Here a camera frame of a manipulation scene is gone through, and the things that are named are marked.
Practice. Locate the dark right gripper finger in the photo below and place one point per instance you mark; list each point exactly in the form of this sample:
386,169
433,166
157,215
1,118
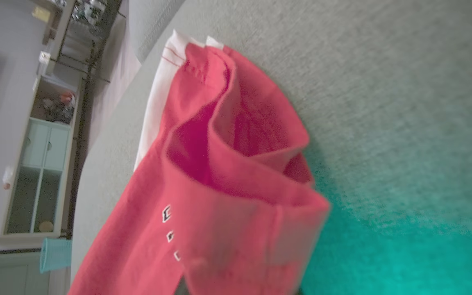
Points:
182,289

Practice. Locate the grey fabric sofa ottoman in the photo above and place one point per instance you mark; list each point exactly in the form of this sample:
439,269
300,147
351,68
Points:
383,82

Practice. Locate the teal plastic bin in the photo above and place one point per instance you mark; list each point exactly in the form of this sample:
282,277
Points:
55,254

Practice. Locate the red basketball jersey with lettering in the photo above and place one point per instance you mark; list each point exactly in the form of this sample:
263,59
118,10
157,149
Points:
219,229

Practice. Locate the toys inside cabinet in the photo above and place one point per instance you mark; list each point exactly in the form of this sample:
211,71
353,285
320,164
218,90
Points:
62,106

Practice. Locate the pale green low cabinet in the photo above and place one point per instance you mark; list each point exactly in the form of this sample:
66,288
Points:
2,274

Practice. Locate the pale green glass-door cabinet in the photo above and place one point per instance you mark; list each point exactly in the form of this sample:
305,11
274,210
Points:
39,143

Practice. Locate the grey sofa seat cushion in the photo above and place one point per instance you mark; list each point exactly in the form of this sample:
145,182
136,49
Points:
150,24

